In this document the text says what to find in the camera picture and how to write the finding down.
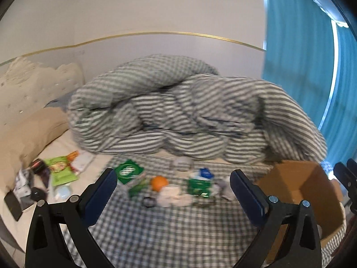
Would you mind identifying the black phone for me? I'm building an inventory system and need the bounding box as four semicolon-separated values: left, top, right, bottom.
4;191;22;221

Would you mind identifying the brown cardboard box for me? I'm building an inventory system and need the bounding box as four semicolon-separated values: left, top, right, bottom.
255;160;347;267

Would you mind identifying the light blue earbuds case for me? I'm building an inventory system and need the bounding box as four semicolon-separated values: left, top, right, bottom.
54;184;72;202

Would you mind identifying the black white printed packet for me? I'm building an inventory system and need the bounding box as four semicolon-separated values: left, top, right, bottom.
13;169;34;211

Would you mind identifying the green snack bag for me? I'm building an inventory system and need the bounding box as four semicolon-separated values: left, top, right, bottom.
44;156;78;187

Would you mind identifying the orange small packet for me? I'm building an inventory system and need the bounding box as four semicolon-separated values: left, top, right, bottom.
66;151;79;162

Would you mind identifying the white power bank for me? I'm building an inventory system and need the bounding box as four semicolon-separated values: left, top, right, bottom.
70;151;95;174

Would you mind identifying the beige pillow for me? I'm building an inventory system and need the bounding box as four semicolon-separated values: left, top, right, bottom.
1;107;68;192

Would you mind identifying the green white packet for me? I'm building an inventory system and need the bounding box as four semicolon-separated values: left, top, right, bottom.
114;159;144;184

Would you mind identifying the green crumpled wrapper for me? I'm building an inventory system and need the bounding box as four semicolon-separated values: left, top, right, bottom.
187;178;212;199

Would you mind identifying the blue white small packet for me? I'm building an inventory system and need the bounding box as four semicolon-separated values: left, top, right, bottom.
191;167;215;181

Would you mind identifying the orange fruit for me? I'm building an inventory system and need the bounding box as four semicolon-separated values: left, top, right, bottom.
150;176;169;192

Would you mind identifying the blue curtain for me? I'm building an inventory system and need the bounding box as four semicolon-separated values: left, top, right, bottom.
263;0;356;164

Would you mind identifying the grey checked bed sheet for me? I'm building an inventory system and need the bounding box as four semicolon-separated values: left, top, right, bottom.
57;154;347;268

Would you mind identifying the white tape roll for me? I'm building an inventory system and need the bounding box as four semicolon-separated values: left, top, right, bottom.
170;157;194;172

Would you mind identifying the cream tufted headboard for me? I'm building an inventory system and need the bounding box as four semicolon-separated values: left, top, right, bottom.
1;57;85;134

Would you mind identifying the grey checked duvet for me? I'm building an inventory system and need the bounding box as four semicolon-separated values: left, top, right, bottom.
67;54;327;165

